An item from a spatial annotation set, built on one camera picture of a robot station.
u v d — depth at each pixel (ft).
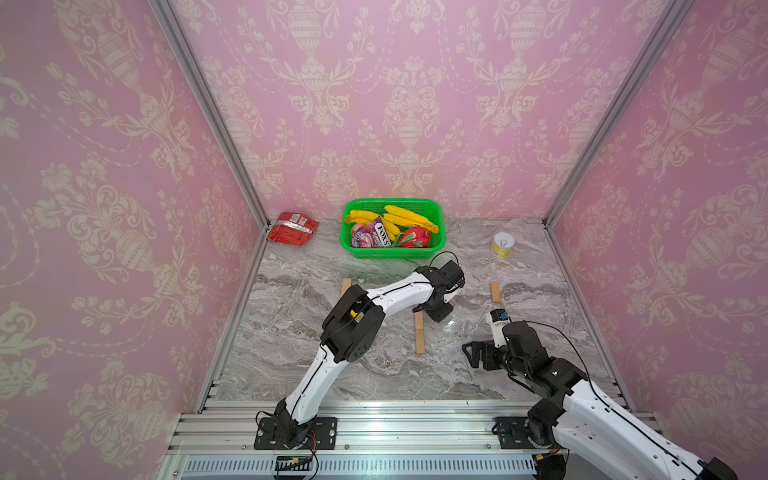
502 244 3.49
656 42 2.39
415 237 3.47
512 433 2.40
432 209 3.80
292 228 3.80
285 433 2.12
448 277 2.51
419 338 2.94
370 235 3.48
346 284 3.39
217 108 2.89
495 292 3.28
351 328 1.82
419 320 3.04
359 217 3.69
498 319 2.39
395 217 3.61
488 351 2.38
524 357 2.04
